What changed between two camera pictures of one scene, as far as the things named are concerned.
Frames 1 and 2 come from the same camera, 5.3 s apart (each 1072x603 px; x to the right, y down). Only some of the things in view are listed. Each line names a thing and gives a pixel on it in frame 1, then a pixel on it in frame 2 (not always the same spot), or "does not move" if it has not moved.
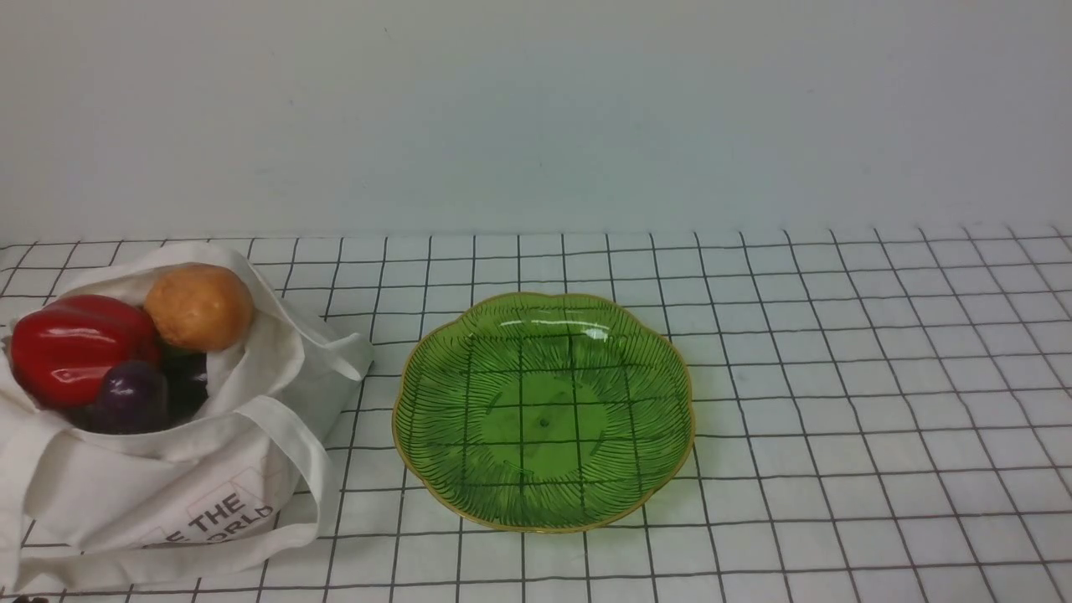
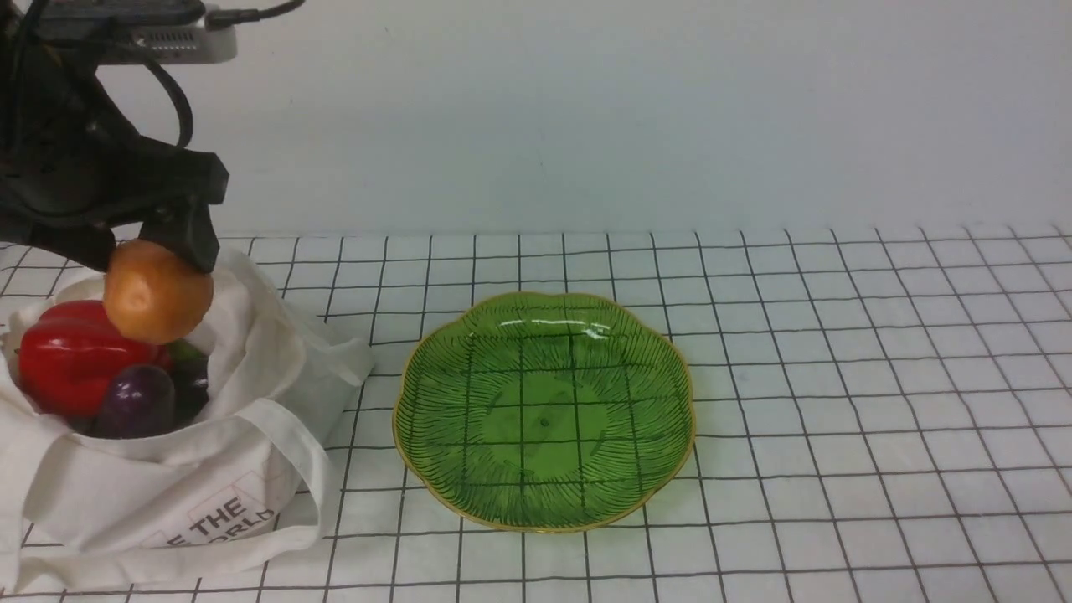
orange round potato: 200,306 -> 152,299
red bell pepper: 62,351 does not move
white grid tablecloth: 878,415 does not move
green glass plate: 543,413 does not move
